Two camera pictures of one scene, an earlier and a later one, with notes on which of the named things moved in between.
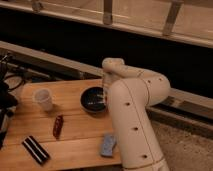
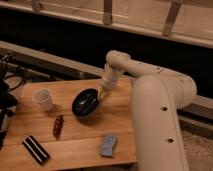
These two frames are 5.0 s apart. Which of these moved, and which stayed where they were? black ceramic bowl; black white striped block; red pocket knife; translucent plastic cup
Moved: black ceramic bowl
Stayed: translucent plastic cup; black white striped block; red pocket knife
